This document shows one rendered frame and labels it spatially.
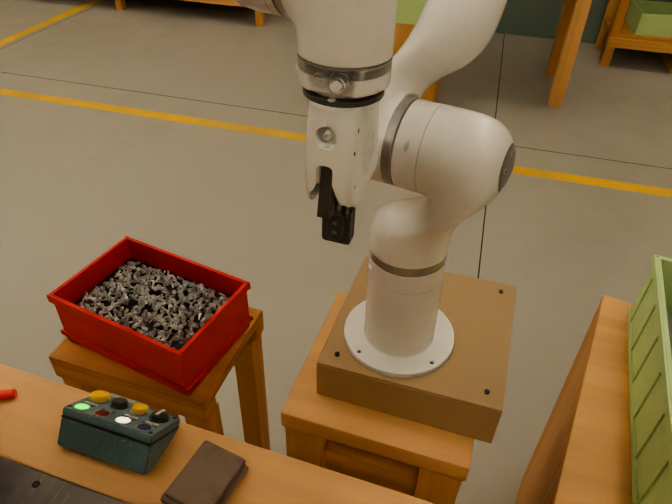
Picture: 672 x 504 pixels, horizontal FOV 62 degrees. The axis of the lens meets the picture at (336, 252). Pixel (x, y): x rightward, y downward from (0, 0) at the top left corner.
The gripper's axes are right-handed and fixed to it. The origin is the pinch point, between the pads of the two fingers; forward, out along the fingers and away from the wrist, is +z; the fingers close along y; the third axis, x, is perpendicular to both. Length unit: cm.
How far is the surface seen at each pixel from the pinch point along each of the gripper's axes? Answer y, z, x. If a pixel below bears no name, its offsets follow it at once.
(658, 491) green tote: 8, 41, -47
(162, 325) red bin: 13, 42, 38
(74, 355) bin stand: 7, 50, 55
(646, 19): 470, 91, -106
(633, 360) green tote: 41, 48, -49
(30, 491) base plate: -22, 40, 36
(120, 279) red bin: 21, 42, 53
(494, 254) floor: 175, 130, -25
